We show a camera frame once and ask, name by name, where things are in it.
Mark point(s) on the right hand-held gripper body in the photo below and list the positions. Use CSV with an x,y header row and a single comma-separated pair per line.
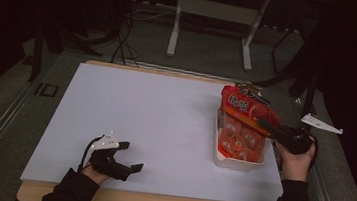
x,y
294,139

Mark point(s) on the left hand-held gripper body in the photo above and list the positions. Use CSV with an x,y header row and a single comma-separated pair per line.
x,y
104,161

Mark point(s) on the orange clear pods packet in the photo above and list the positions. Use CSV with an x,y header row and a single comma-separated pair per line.
x,y
239,143

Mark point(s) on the red chili sauce packet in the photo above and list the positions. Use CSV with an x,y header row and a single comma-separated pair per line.
x,y
239,103

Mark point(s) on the gold foil packet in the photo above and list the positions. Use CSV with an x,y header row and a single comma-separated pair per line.
x,y
246,87

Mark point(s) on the white plastic bin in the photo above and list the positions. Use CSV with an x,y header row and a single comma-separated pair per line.
x,y
236,164

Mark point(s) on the person's left hand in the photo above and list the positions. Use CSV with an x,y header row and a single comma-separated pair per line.
x,y
95,174

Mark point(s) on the person's right hand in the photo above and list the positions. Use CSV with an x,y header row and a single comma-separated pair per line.
x,y
295,166

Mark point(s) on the white table sheet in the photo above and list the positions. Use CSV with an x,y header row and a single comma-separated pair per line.
x,y
163,129

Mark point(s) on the black tripod stand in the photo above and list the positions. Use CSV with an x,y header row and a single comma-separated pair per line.
x,y
309,94

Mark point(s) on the grey metal stand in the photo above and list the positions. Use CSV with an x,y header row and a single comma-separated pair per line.
x,y
216,10

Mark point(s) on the black floor stand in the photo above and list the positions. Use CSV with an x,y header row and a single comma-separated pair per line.
x,y
37,52

